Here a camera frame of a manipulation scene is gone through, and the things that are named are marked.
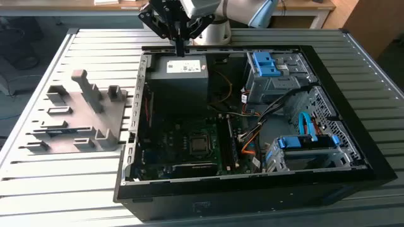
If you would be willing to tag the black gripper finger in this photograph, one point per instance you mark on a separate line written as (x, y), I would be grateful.
(199, 24)
(151, 21)

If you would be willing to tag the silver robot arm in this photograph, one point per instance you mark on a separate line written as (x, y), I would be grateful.
(215, 30)

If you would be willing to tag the white box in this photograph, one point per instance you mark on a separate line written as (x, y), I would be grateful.
(107, 2)

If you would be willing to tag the blue disk carrier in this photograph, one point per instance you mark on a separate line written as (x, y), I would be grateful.
(263, 63)
(293, 142)

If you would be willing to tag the grey power supply unit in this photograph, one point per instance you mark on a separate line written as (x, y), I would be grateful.
(177, 89)

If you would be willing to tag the wooden desk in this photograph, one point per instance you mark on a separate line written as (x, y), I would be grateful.
(63, 4)

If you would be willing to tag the grey metal drive cage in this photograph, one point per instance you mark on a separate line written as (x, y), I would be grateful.
(315, 158)
(278, 87)

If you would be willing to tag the grey parts rack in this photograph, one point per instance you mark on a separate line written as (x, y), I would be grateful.
(110, 118)

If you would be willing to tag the black office chair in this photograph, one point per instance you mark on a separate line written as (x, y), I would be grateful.
(15, 47)

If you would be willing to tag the green motherboard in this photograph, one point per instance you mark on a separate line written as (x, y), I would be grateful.
(170, 142)

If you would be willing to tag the CPU in socket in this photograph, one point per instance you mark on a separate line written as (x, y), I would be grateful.
(199, 144)

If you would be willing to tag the brown wooden cabinet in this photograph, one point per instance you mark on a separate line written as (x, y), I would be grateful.
(373, 23)

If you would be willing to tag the black graphics card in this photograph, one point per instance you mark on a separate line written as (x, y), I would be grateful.
(195, 169)

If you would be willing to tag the blue plastic clip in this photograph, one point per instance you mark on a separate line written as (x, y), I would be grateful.
(335, 139)

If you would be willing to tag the black PC case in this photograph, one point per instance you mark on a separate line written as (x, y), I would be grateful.
(253, 196)

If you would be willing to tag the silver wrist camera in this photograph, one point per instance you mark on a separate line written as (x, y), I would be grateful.
(199, 7)

